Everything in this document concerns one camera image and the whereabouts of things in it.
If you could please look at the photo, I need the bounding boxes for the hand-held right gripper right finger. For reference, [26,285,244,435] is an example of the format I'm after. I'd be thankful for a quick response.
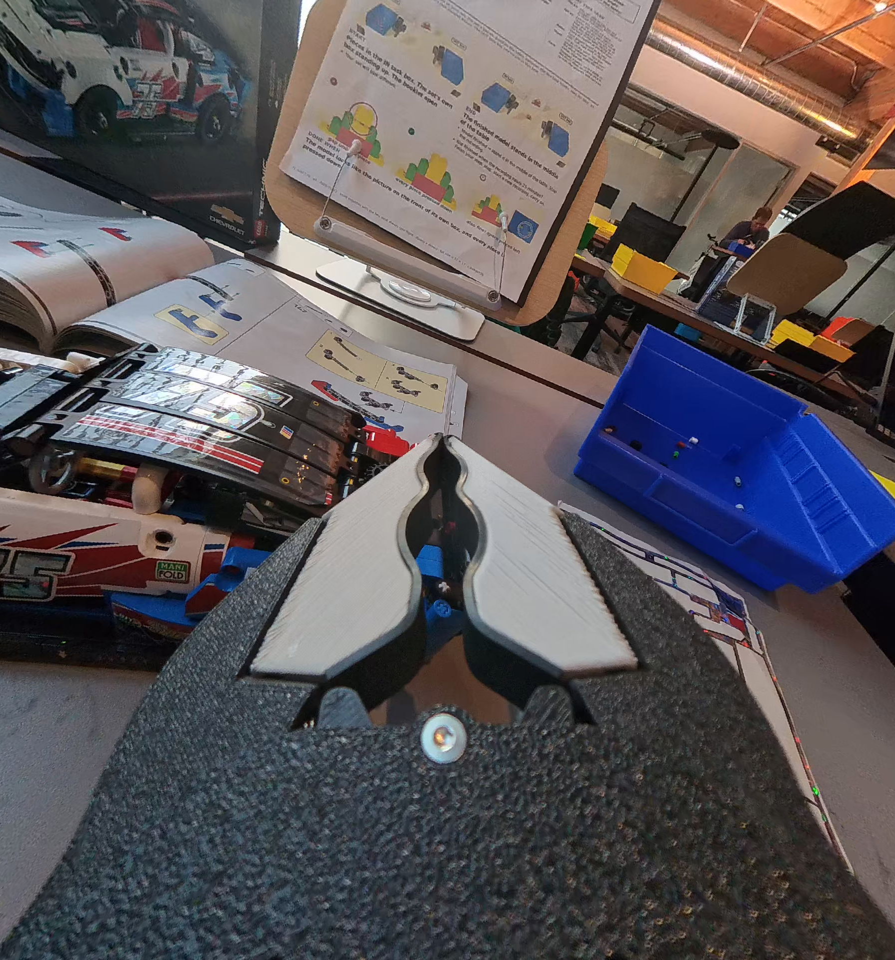
[446,435,639,708]

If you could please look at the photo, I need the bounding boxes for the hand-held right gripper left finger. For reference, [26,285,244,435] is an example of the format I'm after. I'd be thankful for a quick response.
[249,432,444,704]

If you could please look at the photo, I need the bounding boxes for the toy brick race car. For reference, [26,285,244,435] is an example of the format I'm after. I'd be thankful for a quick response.
[0,343,471,669]

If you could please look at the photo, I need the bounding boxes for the sticker sheet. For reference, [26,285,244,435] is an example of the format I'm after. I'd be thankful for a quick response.
[560,502,854,871]

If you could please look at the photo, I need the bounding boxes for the blue plastic bin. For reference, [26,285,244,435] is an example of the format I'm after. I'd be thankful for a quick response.
[573,324,895,594]

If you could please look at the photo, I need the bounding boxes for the white stand base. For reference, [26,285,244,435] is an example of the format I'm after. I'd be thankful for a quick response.
[314,216,505,342]

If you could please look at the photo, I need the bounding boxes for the open building instruction booklet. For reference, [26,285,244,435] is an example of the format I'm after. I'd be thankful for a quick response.
[0,180,470,451]

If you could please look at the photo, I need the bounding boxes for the background wooden workbench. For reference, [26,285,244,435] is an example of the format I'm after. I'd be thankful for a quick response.
[571,251,880,406]

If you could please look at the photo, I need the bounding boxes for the brown display board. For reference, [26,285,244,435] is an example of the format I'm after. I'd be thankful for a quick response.
[726,232,848,318]

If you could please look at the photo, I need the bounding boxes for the black toy set box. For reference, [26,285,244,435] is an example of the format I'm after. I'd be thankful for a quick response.
[0,0,302,247]

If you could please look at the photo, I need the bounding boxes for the printed instruction sheet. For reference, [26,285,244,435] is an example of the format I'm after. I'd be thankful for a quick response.
[278,0,662,307]

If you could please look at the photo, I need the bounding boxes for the black angled panel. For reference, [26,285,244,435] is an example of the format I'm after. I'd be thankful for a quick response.
[785,183,895,260]

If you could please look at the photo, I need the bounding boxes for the silver ventilation duct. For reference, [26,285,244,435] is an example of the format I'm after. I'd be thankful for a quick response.
[646,18,872,140]

